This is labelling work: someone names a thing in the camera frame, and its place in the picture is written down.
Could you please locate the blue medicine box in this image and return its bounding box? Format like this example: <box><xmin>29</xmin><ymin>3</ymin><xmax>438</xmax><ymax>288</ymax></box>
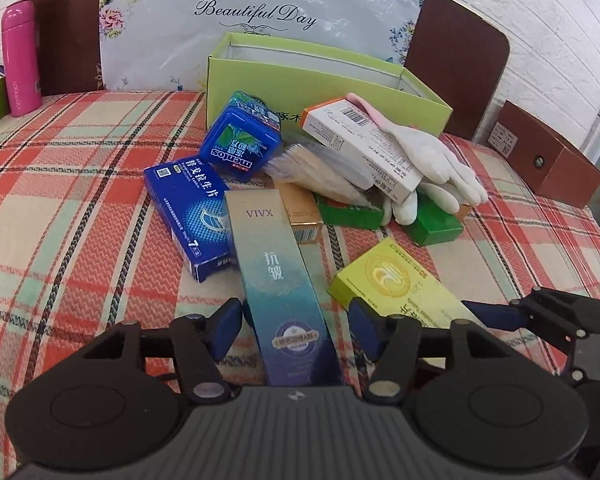
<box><xmin>144</xmin><ymin>156</ymin><xmax>230</xmax><ymax>283</ymax></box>

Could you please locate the blue mentos gum box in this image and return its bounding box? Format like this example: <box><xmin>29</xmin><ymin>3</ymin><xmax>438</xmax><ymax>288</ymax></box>
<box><xmin>199</xmin><ymin>90</ymin><xmax>282</xmax><ymax>182</ymax></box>

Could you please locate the plaid bed sheet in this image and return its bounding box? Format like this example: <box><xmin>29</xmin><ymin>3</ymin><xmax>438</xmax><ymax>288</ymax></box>
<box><xmin>0</xmin><ymin>92</ymin><xmax>600</xmax><ymax>479</ymax></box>

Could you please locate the long gold box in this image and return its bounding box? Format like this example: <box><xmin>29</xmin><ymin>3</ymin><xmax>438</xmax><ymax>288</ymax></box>
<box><xmin>273</xmin><ymin>180</ymin><xmax>324</xmax><ymax>245</ymax></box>

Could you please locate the pink thermos bottle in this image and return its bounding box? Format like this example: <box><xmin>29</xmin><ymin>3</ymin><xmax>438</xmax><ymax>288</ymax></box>
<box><xmin>1</xmin><ymin>0</ymin><xmax>42</xmax><ymax>117</ymax></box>

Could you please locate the white orange medicine box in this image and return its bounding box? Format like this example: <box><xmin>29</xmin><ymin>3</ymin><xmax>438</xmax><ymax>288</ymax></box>
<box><xmin>300</xmin><ymin>99</ymin><xmax>422</xmax><ymax>204</ymax></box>

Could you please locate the floral Beautiful Day pillow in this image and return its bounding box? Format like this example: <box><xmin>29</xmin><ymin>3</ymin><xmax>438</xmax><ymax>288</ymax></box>
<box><xmin>99</xmin><ymin>0</ymin><xmax>424</xmax><ymax>92</ymax></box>

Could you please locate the white glove pink cuff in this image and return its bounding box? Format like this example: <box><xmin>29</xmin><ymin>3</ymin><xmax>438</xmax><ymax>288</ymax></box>
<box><xmin>346</xmin><ymin>93</ymin><xmax>489</xmax><ymax>214</ymax></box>

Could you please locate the long VIVX blue box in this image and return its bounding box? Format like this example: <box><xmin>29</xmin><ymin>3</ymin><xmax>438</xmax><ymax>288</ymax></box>
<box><xmin>224</xmin><ymin>188</ymin><xmax>341</xmax><ymax>387</ymax></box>

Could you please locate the green strawberry box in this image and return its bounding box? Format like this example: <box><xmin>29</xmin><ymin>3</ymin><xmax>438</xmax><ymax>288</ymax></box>
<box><xmin>315</xmin><ymin>195</ymin><xmax>384</xmax><ymax>230</ymax></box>

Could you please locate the clear bag of sticks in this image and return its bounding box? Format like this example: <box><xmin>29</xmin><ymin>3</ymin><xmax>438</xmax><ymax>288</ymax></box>
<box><xmin>263</xmin><ymin>143</ymin><xmax>373</xmax><ymax>207</ymax></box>

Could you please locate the green small box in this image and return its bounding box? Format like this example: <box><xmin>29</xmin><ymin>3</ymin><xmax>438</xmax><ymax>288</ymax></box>
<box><xmin>401</xmin><ymin>194</ymin><xmax>464</xmax><ymax>247</ymax></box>

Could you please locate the brown cardboard box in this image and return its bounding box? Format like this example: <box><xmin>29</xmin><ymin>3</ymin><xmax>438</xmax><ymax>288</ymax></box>
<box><xmin>486</xmin><ymin>101</ymin><xmax>600</xmax><ymax>208</ymax></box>

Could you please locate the brown wooden headboard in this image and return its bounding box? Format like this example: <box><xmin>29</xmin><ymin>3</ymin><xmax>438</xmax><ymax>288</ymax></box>
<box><xmin>32</xmin><ymin>0</ymin><xmax>509</xmax><ymax>140</ymax></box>

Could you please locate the yellow medicine box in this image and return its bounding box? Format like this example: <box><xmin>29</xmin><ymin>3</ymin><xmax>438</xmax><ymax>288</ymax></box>
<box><xmin>328</xmin><ymin>238</ymin><xmax>482</xmax><ymax>328</ymax></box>

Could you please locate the light green storage box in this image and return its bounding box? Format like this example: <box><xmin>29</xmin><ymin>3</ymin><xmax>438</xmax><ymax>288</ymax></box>
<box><xmin>206</xmin><ymin>32</ymin><xmax>452</xmax><ymax>136</ymax></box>

